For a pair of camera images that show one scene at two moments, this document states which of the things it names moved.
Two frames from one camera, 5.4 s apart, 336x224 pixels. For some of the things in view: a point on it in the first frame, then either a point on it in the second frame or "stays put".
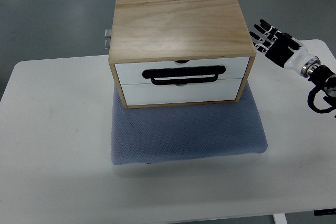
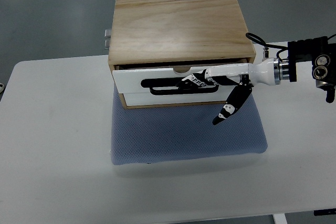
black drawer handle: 184,72 -> 151,83
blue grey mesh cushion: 160,134 stays put
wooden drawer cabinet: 179,49 stays put
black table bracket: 325,212 stays put
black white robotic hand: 283,49 -> 241,77
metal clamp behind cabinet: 107,35 stays put
